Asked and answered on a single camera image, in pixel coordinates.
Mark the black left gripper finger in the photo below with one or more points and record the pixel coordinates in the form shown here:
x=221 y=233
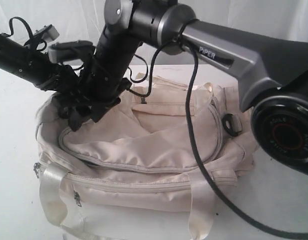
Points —
x=75 y=119

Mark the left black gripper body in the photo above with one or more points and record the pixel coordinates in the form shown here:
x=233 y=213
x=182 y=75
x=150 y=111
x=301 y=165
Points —
x=70 y=99

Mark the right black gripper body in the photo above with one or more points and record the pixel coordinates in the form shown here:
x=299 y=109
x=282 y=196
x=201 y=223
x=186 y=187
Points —
x=102 y=79

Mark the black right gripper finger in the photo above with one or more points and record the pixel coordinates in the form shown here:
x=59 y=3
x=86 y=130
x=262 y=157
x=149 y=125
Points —
x=99 y=109

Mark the cream white duffel bag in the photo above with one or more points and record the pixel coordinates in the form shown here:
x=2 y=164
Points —
x=139 y=155

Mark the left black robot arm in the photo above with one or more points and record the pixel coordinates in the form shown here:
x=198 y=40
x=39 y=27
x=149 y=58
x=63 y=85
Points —
x=34 y=66

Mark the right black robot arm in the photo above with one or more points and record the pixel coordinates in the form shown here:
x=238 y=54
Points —
x=272 y=74

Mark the white background curtain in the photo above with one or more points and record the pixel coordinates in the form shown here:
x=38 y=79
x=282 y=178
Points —
x=84 y=19

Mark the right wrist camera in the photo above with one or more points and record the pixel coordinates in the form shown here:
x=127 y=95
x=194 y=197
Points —
x=70 y=51

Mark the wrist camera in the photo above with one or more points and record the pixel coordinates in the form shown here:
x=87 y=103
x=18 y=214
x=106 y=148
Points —
x=48 y=33
x=70 y=51

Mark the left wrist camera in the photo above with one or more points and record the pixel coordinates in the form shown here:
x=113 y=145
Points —
x=48 y=33

